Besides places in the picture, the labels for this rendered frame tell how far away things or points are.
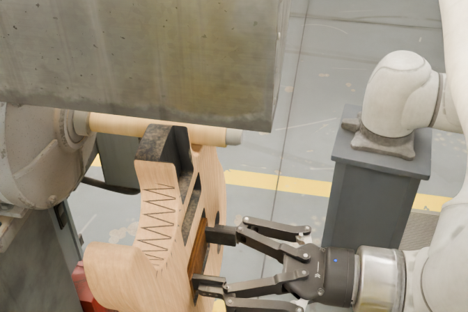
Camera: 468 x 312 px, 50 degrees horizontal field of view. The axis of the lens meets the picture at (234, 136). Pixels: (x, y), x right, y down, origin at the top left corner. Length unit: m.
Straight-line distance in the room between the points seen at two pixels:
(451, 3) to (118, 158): 0.65
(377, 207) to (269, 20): 1.27
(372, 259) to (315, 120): 2.14
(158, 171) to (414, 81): 0.97
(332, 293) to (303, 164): 1.84
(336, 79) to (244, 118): 2.73
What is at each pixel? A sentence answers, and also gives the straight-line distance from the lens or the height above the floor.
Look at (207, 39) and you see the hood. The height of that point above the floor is 1.47.
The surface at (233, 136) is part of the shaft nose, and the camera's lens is 0.62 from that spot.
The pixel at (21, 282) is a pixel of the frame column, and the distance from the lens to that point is 1.00.
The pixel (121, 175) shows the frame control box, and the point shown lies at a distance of 1.03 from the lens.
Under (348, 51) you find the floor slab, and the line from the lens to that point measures 3.44.
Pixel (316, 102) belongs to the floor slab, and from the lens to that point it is 2.91.
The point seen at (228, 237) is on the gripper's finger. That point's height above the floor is 1.10.
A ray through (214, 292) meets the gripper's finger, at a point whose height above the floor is 1.09.
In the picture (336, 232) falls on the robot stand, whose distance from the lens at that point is 1.71.
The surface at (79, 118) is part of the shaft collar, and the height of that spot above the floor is 1.26.
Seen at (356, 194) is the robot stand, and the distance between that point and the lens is 1.57.
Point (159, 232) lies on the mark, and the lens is 0.57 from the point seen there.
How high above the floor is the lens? 1.65
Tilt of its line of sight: 39 degrees down
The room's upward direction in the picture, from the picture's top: straight up
